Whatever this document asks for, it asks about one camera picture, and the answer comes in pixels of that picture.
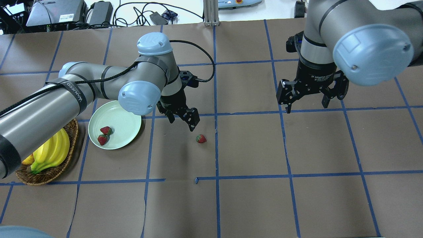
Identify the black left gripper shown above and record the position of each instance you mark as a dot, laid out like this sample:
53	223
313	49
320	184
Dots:
173	99

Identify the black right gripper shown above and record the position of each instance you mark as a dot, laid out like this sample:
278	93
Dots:
312	75

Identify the red strawberry green top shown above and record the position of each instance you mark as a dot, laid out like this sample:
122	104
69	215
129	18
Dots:
106	130

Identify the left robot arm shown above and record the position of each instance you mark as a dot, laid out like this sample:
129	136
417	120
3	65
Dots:
152	80

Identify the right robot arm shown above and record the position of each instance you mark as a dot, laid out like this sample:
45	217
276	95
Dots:
351	41

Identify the light green plate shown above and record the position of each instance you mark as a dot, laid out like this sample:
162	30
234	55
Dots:
125	125

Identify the black power adapter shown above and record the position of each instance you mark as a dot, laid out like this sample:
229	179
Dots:
157	19

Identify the black power brick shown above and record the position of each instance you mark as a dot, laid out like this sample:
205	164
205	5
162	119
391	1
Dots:
99	13

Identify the yellow banana bunch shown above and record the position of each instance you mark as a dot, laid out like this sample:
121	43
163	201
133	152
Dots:
52	153

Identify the woven wicker basket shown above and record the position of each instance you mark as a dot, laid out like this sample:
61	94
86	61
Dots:
50	174

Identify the black computer box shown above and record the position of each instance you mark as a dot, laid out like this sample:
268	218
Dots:
56	12

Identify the aluminium frame post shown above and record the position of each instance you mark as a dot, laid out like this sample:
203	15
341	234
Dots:
210	12

